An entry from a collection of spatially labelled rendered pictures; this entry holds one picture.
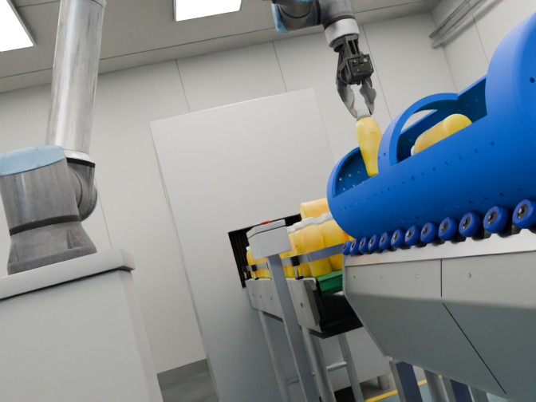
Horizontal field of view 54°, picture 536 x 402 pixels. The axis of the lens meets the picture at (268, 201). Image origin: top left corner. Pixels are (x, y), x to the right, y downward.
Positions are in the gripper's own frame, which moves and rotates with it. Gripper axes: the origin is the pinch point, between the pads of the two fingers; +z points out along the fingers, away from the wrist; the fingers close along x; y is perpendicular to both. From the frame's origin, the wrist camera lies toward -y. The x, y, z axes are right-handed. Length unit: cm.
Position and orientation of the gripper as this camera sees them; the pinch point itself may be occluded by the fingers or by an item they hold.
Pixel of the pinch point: (361, 112)
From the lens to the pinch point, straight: 149.0
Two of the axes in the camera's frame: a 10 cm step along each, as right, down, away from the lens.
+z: 2.5, 9.6, -1.1
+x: 9.5, -2.3, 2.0
